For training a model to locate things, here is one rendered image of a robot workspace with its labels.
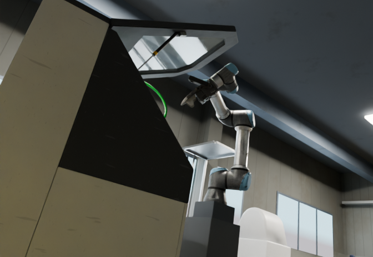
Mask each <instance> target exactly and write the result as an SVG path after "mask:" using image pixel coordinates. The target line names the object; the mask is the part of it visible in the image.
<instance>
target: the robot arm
mask: <svg viewBox="0 0 373 257"><path fill-rule="evenodd" d="M236 74H238V69H237V67H236V66H235V65H234V64H233V63H229V64H227V65H225V66H224V67H223V68H222V69H221V70H219V71H218V72H216V73H215V74H214V75H213V76H211V77H210V78H209V79H202V80H201V79H199V78H196V77H194V76H191V75H190V76H189V78H188V79H189V81H190V82H191V83H195V84H197V85H199V86H198V87H196V88H195V89H194V90H193V91H192V92H190V93H189V94H188V95H187V96H186V97H185V98H184V99H183V101H182V103H181V105H184V104H187V105H188V106H190V107H191V108H193V107H194V102H195V101H196V97H197V98H198V101H199V102H200V103H201V104H204V103H206V102H207V101H208V100H211V103H212V105H213V107H214V109H215V111H216V116H217V118H218V119H219V120H220V121H221V122H222V123H223V124H225V125H227V126H229V127H235V130H236V143H235V156H234V166H233V167H231V171H228V169H227V168H214V169H212V170H211V171H210V175H209V184H208V191H207V193H206V195H205V198H204V200H203V201H216V202H218V203H222V204H225V205H227V202H226V194H225V193H226V189H229V190H239V191H247V190H248V189H249V188H250V184H251V173H250V172H249V169H248V168H247V163H248V149H249V134H250V132H251V131H252V128H253V127H255V117H254V113H253V111H252V110H229V109H228V108H227V107H226V105H225V103H224V100H223V98H222V96H221V94H220V91H226V92H227V93H229V94H234V93H236V92H237V91H238V83H237V81H236V78H235V75H236Z"/></svg>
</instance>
